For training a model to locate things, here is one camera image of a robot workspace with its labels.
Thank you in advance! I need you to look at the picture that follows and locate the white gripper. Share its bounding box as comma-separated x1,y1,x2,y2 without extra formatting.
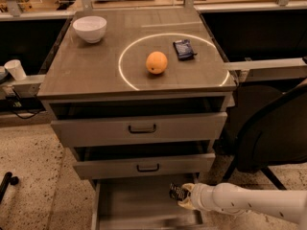
177,183,210,211

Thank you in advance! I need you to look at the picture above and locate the black rxbar chocolate wrapper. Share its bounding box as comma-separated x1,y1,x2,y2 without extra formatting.
169,183,190,201

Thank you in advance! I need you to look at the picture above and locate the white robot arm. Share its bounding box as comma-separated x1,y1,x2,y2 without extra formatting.
174,183,307,230

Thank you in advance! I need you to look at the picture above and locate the open bottom drawer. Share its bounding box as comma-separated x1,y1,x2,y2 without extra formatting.
91,174,206,230

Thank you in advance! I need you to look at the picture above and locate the grey drawer cabinet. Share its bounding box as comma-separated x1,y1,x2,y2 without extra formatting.
36,7,238,230

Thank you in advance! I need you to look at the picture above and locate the black office chair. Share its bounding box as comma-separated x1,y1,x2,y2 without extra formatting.
221,82,307,190

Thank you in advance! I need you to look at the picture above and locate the orange fruit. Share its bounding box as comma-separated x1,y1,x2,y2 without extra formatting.
146,52,168,75

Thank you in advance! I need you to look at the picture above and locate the blue snack packet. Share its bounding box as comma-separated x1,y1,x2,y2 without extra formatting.
173,39,197,61

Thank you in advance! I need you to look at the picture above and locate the black chair caster left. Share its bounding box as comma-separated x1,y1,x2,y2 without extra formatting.
0,172,19,203

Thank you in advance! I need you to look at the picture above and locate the white ceramic bowl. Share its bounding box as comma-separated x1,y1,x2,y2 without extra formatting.
73,15,107,43

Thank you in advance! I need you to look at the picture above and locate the white paper cup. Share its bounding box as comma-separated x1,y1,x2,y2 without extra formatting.
4,59,26,81

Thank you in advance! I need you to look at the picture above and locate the black cable and plug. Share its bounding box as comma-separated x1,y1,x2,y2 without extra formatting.
3,85,42,119

